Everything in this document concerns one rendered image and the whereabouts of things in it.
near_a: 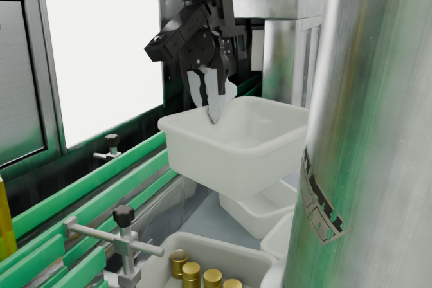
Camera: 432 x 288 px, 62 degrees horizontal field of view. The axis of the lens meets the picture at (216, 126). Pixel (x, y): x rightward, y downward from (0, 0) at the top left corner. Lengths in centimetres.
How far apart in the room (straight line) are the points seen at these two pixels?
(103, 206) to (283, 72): 78
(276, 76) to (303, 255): 107
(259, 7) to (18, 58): 78
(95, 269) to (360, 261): 41
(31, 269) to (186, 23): 39
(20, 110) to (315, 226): 62
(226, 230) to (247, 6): 72
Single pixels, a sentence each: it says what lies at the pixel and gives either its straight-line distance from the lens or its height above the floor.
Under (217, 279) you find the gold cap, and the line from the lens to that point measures 70.
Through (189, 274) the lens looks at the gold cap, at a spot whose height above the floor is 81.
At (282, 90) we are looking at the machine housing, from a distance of 125.
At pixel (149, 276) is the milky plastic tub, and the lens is 70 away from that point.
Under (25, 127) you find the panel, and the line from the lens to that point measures 75.
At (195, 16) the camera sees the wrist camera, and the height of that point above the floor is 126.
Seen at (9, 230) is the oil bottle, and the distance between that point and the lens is 56.
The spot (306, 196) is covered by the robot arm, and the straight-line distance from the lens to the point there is 18.
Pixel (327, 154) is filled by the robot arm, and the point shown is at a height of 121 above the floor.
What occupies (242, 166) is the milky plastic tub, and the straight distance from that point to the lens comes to 43.
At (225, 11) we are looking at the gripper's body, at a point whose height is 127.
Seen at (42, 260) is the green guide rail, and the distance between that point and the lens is 57.
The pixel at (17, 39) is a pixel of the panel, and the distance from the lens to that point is 73.
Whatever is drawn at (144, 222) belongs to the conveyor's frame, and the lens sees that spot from 77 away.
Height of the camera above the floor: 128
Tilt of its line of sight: 18 degrees down
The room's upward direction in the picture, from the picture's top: straight up
